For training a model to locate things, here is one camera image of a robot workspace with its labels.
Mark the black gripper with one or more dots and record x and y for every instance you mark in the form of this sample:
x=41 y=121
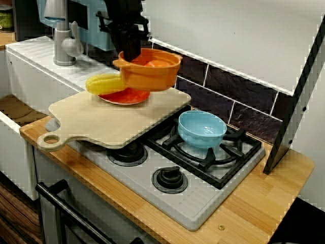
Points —
x=127 y=21

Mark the orange plastic pot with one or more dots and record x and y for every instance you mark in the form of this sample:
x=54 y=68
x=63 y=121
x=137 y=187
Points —
x=152 y=76

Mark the yellow toy corn cob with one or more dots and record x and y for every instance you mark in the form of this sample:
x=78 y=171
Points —
x=104 y=84

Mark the light blue bowl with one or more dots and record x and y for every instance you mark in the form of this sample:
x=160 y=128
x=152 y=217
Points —
x=200 y=134

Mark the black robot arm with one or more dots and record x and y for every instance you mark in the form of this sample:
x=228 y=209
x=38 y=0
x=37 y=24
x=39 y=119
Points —
x=124 y=5

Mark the teal box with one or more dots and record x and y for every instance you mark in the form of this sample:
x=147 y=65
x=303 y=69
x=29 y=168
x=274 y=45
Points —
x=96 y=33

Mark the red plate with white rim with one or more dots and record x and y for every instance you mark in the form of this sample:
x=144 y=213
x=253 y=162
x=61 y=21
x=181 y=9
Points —
x=124 y=97

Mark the white toy sink unit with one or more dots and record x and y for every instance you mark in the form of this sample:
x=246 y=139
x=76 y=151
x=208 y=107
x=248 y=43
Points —
x=38 y=73

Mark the black appliance box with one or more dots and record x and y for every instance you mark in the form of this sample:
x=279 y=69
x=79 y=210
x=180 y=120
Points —
x=25 y=20

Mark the black stove knob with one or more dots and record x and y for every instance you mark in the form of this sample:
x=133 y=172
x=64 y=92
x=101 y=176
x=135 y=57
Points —
x=129 y=156
x=168 y=179

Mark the green can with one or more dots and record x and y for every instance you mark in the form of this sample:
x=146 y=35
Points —
x=5 y=19

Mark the dark tile backsplash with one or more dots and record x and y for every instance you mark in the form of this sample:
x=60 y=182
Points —
x=241 y=91

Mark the white oven door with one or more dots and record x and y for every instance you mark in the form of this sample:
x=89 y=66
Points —
x=83 y=193

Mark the black burner grate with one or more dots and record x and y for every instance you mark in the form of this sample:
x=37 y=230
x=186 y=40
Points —
x=221 y=172

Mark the grey toy stovetop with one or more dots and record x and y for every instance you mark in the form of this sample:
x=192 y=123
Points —
x=162 y=203

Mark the black angled side panel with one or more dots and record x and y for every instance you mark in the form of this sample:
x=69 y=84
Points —
x=292 y=106

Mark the brass countertop screw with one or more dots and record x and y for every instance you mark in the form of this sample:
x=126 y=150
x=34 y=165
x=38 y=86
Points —
x=221 y=227

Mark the wooden countertop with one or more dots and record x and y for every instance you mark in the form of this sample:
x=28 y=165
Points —
x=266 y=203

